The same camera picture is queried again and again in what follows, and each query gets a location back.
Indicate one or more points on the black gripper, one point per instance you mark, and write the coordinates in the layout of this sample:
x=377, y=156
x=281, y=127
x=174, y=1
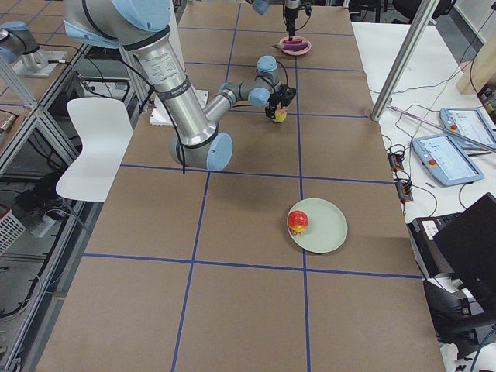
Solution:
x=291, y=16
x=273, y=103

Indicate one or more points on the peach fruit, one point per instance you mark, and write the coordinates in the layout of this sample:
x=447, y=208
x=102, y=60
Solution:
x=279, y=116

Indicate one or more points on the purple eggplant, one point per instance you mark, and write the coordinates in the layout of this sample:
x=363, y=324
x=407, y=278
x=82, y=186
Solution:
x=293, y=47

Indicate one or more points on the red pomegranate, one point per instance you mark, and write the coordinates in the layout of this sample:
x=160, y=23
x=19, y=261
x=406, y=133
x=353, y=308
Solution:
x=297, y=222

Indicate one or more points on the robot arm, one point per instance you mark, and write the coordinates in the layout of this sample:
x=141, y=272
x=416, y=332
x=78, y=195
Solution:
x=143, y=29
x=262, y=6

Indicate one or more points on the pink plate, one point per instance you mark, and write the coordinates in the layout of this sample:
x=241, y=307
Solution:
x=298, y=53

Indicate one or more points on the light green plate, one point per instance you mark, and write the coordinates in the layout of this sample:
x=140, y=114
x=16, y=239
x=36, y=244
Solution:
x=327, y=229

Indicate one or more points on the white side desk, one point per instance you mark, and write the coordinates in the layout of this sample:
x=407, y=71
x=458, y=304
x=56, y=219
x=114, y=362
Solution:
x=427, y=85

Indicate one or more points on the blue teach pendant near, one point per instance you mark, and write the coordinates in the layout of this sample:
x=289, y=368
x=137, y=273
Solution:
x=445, y=160

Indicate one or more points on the blue teach pendant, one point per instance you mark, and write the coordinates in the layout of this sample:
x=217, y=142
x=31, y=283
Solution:
x=445, y=160
x=470, y=123

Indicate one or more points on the blue teach pendant far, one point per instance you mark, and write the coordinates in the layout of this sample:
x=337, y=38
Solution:
x=470, y=123

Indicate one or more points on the black laptop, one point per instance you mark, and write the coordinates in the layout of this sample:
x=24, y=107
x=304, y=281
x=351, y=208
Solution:
x=462, y=244

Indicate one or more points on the black office chair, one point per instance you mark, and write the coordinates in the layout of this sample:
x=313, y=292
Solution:
x=458, y=319

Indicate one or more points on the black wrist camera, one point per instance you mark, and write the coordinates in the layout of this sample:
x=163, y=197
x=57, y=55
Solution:
x=285, y=95
x=307, y=7

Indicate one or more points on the metal rod green handle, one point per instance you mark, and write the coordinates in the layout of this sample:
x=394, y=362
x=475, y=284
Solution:
x=442, y=128

